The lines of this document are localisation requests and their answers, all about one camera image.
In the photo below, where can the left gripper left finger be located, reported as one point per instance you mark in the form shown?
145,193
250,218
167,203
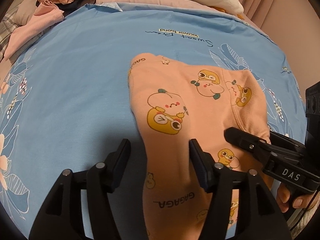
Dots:
60,216

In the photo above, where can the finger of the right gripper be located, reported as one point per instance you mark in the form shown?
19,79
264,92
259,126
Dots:
256,146

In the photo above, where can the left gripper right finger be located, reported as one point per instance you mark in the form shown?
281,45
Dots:
259,216

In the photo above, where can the orange cartoon print shirt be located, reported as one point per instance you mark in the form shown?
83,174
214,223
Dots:
174,102

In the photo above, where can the white knit right sleeve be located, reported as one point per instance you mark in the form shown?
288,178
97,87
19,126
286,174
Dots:
300,219

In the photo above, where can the blue floral bed sheet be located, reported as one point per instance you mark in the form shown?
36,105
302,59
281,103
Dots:
66,101

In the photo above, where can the pink curtain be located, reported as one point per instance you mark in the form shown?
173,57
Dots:
294,26

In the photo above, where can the pink quilt under sheet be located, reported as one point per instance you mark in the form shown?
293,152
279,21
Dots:
186,4

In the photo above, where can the plaid grey blanket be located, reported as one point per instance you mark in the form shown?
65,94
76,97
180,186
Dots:
18,14

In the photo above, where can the light pink garment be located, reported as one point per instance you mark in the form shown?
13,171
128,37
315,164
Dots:
46,15

